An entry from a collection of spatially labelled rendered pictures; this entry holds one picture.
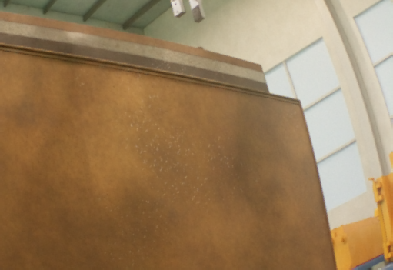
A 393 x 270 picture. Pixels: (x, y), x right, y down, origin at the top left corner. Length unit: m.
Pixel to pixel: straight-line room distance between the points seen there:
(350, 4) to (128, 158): 10.52
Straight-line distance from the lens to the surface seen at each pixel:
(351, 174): 10.76
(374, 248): 7.33
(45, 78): 0.83
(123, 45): 1.08
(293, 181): 1.15
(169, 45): 1.17
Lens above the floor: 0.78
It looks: 22 degrees up
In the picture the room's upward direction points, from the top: 14 degrees counter-clockwise
